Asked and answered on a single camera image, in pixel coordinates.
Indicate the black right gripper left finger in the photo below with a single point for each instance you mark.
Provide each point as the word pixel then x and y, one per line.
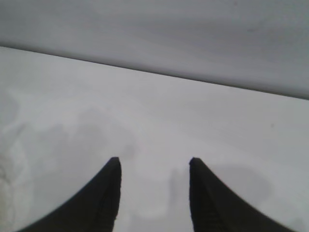
pixel 96 205

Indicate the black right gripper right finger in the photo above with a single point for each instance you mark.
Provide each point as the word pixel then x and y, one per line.
pixel 212 205

